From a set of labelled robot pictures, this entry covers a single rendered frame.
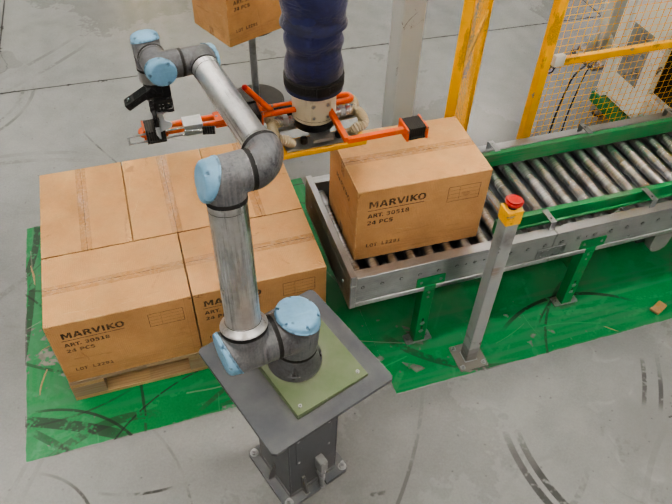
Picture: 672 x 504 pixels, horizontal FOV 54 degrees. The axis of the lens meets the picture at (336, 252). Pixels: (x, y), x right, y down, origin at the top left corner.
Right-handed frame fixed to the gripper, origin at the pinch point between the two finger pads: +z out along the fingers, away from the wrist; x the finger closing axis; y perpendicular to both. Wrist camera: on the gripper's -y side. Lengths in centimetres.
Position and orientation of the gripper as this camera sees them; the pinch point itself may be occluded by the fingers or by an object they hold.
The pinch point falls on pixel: (156, 129)
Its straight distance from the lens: 248.8
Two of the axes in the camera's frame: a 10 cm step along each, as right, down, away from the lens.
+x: -3.1, -7.0, 6.5
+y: 9.5, -2.1, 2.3
